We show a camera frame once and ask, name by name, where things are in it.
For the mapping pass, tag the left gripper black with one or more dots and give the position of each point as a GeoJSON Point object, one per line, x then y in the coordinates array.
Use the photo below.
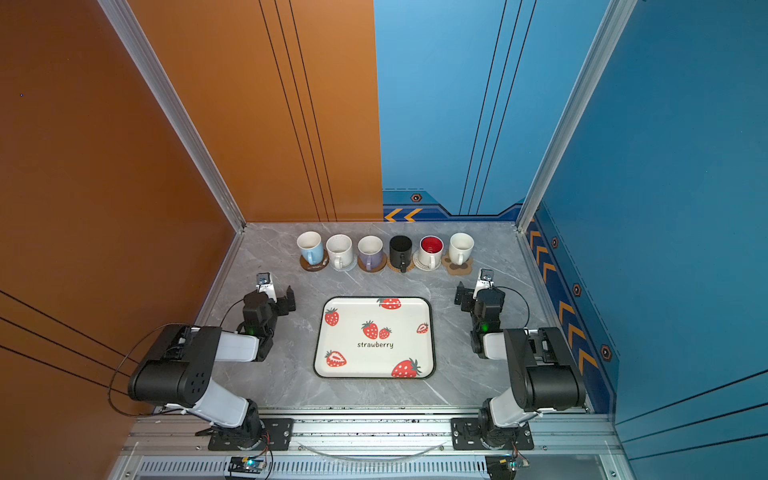
{"type": "Point", "coordinates": [285, 308]}

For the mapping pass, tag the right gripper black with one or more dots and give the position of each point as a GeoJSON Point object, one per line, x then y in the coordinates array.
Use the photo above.
{"type": "Point", "coordinates": [465, 294]}

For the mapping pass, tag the cork paw print coaster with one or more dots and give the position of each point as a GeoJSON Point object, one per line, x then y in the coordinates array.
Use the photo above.
{"type": "Point", "coordinates": [457, 270]}

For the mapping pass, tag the dark scratched wooden coaster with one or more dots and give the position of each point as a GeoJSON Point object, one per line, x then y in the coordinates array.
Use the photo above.
{"type": "Point", "coordinates": [314, 267]}

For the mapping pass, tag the plain white mug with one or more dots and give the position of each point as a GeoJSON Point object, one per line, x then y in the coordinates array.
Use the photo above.
{"type": "Point", "coordinates": [461, 246]}

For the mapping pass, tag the white mug red inside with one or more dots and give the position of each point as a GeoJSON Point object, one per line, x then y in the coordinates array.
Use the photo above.
{"type": "Point", "coordinates": [430, 250]}

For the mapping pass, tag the white mug blue handle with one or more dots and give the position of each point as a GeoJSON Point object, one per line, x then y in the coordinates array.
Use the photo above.
{"type": "Point", "coordinates": [311, 247]}

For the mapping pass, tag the black mug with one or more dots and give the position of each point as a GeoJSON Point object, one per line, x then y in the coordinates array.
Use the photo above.
{"type": "Point", "coordinates": [400, 251]}

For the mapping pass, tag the brown round wooden coaster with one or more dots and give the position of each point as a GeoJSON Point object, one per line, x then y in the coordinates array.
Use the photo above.
{"type": "Point", "coordinates": [372, 269]}

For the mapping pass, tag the white mug purple handle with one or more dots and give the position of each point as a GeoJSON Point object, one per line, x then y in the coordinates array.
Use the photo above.
{"type": "Point", "coordinates": [370, 250]}

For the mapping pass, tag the white multicolour woven rope coaster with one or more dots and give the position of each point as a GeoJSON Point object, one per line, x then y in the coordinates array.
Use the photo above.
{"type": "Point", "coordinates": [419, 265]}

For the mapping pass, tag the woven rattan round coaster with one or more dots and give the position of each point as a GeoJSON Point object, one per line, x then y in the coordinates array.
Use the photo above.
{"type": "Point", "coordinates": [394, 268]}

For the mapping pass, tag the grey blue rope coaster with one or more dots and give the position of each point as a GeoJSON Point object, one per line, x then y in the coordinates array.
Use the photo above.
{"type": "Point", "coordinates": [338, 264]}

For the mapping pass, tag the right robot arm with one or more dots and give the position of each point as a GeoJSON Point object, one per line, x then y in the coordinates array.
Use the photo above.
{"type": "Point", "coordinates": [542, 373]}

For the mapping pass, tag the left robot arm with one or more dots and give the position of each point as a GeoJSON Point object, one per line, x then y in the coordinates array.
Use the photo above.
{"type": "Point", "coordinates": [176, 372]}

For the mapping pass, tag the strawberry print serving tray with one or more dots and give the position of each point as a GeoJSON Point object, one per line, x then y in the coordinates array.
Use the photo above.
{"type": "Point", "coordinates": [375, 338]}

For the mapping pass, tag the left green circuit board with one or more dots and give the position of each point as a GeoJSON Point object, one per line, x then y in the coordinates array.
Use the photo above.
{"type": "Point", "coordinates": [248, 467]}

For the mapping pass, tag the green circuit board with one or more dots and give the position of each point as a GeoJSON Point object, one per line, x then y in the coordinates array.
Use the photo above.
{"type": "Point", "coordinates": [248, 467]}
{"type": "Point", "coordinates": [505, 467]}

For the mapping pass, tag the right green circuit board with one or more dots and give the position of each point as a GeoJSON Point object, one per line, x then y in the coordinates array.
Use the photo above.
{"type": "Point", "coordinates": [505, 467]}

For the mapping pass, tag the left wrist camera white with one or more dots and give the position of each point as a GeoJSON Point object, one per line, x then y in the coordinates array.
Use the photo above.
{"type": "Point", "coordinates": [264, 284]}

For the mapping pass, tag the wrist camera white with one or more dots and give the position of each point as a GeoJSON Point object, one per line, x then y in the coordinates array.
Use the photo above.
{"type": "Point", "coordinates": [264, 284]}
{"type": "Point", "coordinates": [484, 281]}

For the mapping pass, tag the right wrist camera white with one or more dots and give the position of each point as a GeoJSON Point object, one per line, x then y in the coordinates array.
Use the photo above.
{"type": "Point", "coordinates": [484, 281]}

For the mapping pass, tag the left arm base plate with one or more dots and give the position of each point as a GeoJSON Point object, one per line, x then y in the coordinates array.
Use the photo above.
{"type": "Point", "coordinates": [275, 435]}

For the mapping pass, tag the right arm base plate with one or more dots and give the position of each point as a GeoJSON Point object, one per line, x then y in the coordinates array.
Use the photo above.
{"type": "Point", "coordinates": [473, 434]}

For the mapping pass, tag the aluminium front rail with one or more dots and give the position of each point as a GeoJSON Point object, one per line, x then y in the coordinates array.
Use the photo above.
{"type": "Point", "coordinates": [375, 444]}

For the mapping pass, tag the aluminium corner post right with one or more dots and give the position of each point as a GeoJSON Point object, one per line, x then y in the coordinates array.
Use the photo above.
{"type": "Point", "coordinates": [609, 32]}

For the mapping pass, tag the aluminium corner post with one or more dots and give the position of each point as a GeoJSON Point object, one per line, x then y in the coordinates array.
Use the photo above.
{"type": "Point", "coordinates": [609, 32]}
{"type": "Point", "coordinates": [126, 25]}

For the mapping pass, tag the aluminium corner post left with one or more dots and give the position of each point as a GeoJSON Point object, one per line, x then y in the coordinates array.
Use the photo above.
{"type": "Point", "coordinates": [126, 25]}

